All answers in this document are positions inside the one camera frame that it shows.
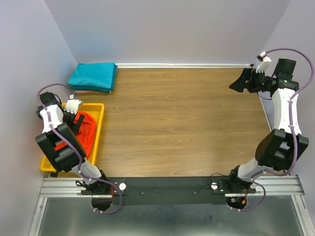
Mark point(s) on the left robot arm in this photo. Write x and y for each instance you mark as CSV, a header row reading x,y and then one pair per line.
x,y
67,141

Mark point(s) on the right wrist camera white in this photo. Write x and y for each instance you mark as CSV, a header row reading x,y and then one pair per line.
x,y
264,62

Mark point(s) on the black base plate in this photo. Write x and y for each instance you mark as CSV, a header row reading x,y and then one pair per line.
x,y
144,191

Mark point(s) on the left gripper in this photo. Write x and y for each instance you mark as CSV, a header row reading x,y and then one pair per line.
x,y
75,127

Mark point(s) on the yellow plastic bin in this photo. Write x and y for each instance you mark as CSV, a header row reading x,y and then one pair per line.
x,y
96,110

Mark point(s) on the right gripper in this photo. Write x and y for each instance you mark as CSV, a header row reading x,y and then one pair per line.
x,y
248,74

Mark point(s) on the pink folded t shirt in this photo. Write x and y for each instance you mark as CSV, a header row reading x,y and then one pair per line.
x,y
90,91

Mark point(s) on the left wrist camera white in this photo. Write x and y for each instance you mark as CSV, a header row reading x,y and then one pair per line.
x,y
72,106

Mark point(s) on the teal folded t shirt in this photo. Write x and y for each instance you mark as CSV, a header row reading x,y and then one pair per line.
x,y
100,75

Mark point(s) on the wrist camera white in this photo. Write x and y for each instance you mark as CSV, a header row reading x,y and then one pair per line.
x,y
72,106
264,62

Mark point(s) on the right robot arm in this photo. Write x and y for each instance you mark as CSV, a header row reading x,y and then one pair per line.
x,y
282,147

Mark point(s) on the aluminium frame rail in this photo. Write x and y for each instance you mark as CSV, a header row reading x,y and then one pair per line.
x,y
277,208

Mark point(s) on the orange t shirt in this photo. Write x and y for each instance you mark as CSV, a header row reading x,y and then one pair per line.
x,y
87,131

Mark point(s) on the white table edge strip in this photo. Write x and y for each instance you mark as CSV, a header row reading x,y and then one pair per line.
x,y
180,65

